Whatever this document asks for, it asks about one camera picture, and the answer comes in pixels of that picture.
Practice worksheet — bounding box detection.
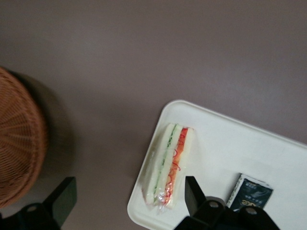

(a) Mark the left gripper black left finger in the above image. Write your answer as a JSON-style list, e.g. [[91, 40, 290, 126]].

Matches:
[[4, 176, 78, 230]]

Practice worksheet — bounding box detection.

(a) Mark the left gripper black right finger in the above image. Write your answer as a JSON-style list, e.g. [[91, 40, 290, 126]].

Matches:
[[176, 175, 241, 230]]

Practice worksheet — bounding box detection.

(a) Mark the triangle sandwich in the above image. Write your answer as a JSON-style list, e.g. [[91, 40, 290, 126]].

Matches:
[[141, 122, 196, 215]]

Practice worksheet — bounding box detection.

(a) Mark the beige plastic serving tray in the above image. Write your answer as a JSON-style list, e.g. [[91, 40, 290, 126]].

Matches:
[[127, 99, 307, 230]]

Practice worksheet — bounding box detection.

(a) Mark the brown round wicker basket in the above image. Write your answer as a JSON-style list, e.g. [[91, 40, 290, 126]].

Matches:
[[0, 66, 49, 208]]

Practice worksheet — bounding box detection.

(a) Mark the small black snack packet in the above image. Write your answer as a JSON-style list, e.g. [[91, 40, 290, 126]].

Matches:
[[226, 173, 274, 213]]

